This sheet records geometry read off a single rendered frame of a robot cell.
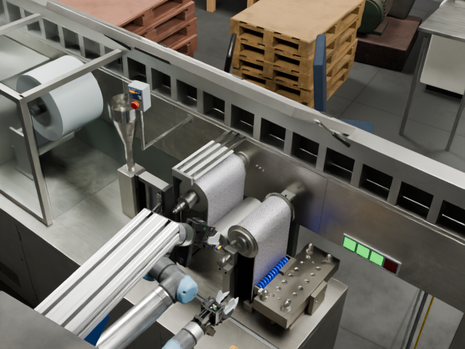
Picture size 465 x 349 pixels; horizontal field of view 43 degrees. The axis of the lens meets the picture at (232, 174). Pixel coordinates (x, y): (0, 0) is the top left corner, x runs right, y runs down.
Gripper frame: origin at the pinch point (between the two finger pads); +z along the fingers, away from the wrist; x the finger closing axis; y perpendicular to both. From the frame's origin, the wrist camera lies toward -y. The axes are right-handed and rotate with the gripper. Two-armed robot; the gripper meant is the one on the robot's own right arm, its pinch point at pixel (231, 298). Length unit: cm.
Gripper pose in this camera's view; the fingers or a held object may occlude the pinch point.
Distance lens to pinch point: 229.8
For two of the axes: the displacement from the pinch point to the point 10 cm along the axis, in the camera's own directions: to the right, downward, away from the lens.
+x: -7.9, -4.1, 4.7
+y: 0.3, -7.8, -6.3
